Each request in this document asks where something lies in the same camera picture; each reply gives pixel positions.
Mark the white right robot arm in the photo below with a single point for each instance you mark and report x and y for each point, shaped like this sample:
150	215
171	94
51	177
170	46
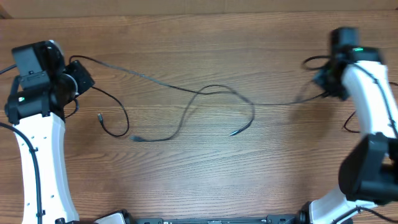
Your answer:
368	176

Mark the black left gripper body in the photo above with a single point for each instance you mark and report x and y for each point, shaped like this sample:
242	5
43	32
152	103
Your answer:
82	77

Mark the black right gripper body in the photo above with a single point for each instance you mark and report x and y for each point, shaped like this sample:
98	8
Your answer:
328	80

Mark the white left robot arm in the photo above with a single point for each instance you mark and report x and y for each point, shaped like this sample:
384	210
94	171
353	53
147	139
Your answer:
35	111

